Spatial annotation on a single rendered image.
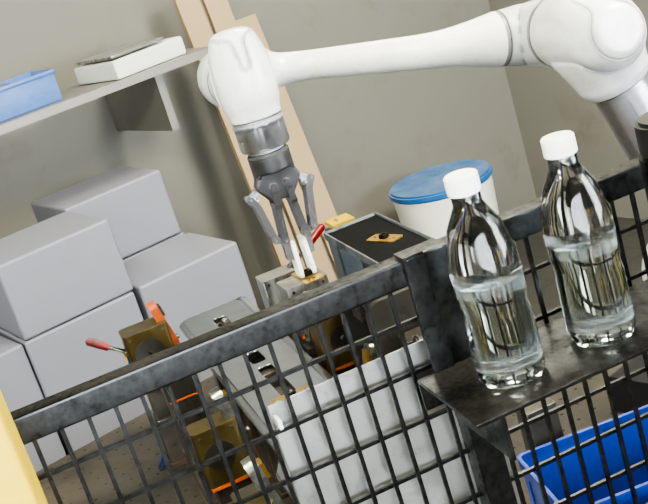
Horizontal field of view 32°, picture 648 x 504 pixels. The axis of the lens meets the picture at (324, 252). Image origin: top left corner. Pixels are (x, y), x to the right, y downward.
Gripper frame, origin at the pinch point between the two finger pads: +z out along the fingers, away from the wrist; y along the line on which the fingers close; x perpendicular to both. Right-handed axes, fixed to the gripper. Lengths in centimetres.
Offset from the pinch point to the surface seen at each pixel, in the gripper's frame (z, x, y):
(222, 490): 38.9, -6.8, 26.7
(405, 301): 13.8, 5.3, -14.6
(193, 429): 26.1, -9.0, 27.6
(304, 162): 41, -256, -82
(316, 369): 30.2, -21.3, -1.4
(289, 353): 30.4, -35.7, -0.3
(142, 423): 60, -105, 29
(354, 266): 26, -59, -27
